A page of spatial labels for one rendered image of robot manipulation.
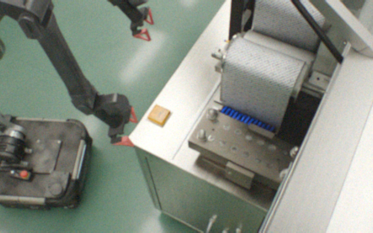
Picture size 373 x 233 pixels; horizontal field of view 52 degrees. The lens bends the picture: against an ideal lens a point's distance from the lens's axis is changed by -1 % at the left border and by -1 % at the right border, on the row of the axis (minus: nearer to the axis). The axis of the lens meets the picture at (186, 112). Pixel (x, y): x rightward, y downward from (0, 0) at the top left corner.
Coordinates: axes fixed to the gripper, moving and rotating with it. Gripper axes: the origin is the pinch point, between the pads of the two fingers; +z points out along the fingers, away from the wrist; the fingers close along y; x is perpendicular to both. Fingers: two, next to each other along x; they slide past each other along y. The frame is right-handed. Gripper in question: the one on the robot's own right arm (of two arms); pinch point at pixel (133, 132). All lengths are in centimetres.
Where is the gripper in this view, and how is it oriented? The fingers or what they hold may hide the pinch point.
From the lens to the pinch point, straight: 141.9
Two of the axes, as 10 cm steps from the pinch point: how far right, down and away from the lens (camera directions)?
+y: 0.7, -8.5, 5.3
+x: -8.5, 2.2, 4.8
